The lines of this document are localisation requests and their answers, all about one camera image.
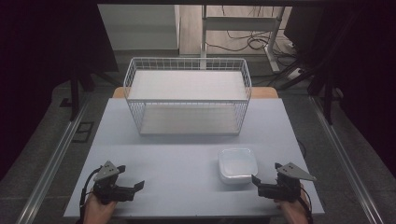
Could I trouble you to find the white wire shelf rack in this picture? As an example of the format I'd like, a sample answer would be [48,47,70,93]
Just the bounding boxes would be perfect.
[122,57,253,137]

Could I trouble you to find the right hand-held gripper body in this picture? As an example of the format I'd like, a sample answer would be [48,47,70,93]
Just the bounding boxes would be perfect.
[257,161,318,203]

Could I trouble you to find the white square dish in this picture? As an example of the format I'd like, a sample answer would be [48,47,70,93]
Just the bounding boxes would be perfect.
[217,147,260,186]

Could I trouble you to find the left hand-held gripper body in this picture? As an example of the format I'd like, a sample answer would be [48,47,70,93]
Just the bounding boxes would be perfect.
[92,160,136,205]

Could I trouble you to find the aluminium floor rail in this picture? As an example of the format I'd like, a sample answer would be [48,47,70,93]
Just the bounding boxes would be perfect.
[307,94,387,224]
[14,94,92,224]

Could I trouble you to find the white desk frame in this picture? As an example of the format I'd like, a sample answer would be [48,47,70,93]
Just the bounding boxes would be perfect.
[200,4,286,74]

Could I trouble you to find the black floor cables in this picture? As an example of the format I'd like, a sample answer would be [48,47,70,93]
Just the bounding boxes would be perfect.
[205,5,302,57]

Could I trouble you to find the person's left hand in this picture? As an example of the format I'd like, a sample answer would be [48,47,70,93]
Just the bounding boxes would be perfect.
[82,189,119,224]

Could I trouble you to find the white power strip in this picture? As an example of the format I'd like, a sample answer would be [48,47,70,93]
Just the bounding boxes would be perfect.
[287,67,303,80]

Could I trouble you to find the black metal stand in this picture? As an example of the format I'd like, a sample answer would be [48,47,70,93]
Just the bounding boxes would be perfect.
[276,60,337,126]
[68,60,120,122]

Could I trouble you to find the white cabinet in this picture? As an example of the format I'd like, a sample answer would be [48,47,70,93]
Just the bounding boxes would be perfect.
[97,4,181,51]

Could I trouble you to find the person's right hand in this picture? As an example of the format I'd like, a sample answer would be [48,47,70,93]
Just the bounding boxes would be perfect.
[274,185,310,224]

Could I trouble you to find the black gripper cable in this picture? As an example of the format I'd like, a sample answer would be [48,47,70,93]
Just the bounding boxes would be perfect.
[295,185,314,224]
[78,166,104,224]

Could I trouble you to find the wooden table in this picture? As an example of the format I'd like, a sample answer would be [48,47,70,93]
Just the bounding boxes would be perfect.
[111,86,280,100]

